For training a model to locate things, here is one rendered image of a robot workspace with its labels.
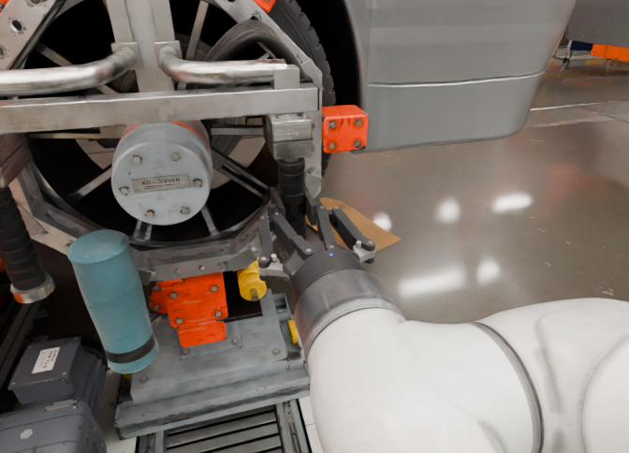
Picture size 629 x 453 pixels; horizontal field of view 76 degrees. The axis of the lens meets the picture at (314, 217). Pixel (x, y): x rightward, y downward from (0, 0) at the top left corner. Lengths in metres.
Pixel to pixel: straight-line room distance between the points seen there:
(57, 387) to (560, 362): 0.89
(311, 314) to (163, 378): 0.85
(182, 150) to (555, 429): 0.49
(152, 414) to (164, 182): 0.73
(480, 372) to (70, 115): 0.47
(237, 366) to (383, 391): 0.89
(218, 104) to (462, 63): 0.65
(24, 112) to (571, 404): 0.55
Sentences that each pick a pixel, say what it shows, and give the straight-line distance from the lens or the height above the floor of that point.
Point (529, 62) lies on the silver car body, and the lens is 1.14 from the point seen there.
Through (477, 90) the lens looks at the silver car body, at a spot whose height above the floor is 0.88.
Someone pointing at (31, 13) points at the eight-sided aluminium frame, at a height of 1.06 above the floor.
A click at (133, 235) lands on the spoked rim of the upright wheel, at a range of 0.91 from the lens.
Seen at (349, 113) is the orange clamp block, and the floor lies 0.88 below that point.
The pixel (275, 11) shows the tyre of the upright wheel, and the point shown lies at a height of 1.05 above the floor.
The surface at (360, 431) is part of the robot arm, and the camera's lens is 0.26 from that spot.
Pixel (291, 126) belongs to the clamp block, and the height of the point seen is 0.94.
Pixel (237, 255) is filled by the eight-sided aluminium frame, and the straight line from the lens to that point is 0.83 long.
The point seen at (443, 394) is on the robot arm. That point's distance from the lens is 0.27.
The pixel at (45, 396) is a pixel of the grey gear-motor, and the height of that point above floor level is 0.38.
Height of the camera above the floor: 1.09
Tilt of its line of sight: 30 degrees down
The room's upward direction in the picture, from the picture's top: straight up
